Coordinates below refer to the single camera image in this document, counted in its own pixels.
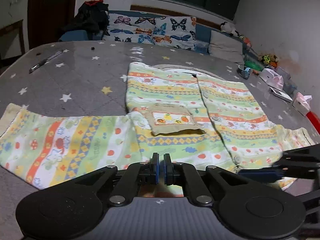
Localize dark clothes pile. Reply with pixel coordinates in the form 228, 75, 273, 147
72, 0, 109, 40

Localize green ball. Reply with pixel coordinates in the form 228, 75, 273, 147
245, 61, 264, 72

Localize patterned children's jacket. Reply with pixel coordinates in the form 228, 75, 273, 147
1, 62, 313, 189

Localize pink tissue box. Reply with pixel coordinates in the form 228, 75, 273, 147
292, 92, 312, 116

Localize blue toy watch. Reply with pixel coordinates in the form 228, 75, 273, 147
237, 65, 252, 80

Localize star patterned grey tablecloth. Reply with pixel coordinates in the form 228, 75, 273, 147
1, 41, 319, 239

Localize clear plastic container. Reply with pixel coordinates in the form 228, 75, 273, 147
276, 67, 297, 97

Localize round induction cooktop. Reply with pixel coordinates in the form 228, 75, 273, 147
153, 64, 223, 80

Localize blue sofa bench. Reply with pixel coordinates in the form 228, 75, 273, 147
59, 11, 265, 68

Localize wooden side table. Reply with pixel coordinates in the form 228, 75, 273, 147
1, 20, 25, 60

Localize white handheld device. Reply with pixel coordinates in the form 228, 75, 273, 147
270, 87, 293, 103

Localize butterfly print pillow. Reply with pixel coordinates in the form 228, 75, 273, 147
103, 14, 196, 51

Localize red plastic stool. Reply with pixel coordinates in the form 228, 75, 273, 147
306, 111, 320, 134

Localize grey cushion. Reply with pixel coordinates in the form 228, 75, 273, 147
208, 30, 244, 64

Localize dark wooden door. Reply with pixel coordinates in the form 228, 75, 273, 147
27, 0, 75, 49

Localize small plush toys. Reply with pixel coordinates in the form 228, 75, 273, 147
258, 54, 279, 68

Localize white pink tissue bag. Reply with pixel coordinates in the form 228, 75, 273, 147
259, 68, 284, 90

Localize black pen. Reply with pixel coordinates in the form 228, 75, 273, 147
29, 50, 63, 74

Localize small orange toy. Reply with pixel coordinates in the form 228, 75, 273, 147
252, 70, 260, 76

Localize white black plush toy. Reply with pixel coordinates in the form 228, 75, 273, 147
220, 22, 239, 36

